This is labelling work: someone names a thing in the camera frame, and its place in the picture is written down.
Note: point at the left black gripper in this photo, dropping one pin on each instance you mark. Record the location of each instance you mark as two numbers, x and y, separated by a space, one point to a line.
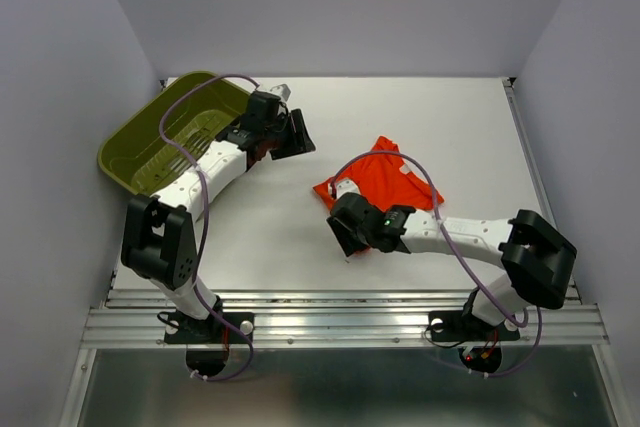
303 144

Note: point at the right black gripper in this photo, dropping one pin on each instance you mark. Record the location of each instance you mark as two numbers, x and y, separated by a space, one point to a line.
347 241

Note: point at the orange t shirt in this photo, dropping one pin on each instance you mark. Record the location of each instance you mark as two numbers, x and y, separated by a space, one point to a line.
384 179

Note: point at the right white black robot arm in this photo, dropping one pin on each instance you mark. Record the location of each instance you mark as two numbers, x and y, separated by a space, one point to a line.
537 261

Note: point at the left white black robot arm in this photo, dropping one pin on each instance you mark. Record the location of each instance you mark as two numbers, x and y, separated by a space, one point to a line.
159 242

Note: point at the olive green plastic basket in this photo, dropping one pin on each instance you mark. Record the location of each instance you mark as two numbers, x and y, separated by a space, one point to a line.
138 159

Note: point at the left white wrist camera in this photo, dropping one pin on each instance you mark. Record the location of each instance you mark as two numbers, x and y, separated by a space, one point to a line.
282 91

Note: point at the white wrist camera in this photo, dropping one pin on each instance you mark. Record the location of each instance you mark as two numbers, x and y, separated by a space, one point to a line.
343 187
282 91

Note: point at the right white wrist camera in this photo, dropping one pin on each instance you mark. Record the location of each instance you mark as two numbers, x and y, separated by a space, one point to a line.
343 187

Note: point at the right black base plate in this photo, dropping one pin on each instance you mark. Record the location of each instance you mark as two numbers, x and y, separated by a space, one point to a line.
449 326

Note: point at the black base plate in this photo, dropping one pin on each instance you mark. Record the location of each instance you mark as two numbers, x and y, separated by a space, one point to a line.
449 326
183 330

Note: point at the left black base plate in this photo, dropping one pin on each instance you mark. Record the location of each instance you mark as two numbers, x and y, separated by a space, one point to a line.
183 330

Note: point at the aluminium mounting rail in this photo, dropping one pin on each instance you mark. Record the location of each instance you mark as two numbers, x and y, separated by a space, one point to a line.
328 319

